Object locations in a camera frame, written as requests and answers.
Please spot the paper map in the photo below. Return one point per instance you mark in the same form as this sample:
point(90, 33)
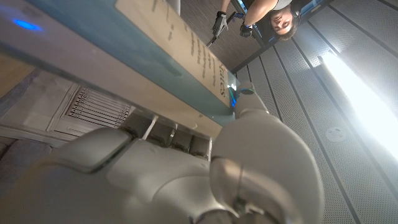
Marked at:
point(140, 46)

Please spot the printed living room backdrop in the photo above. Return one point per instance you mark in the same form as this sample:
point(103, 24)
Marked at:
point(62, 102)

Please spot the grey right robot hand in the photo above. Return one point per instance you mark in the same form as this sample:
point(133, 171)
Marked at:
point(155, 180)

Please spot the round white ceiling fitting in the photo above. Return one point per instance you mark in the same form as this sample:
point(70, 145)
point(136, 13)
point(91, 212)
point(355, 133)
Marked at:
point(335, 134)

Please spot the bright ceiling light strip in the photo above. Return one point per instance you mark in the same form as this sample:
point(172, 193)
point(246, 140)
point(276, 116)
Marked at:
point(363, 99)

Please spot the person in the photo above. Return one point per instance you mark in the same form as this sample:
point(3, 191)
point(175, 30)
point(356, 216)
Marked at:
point(281, 21)

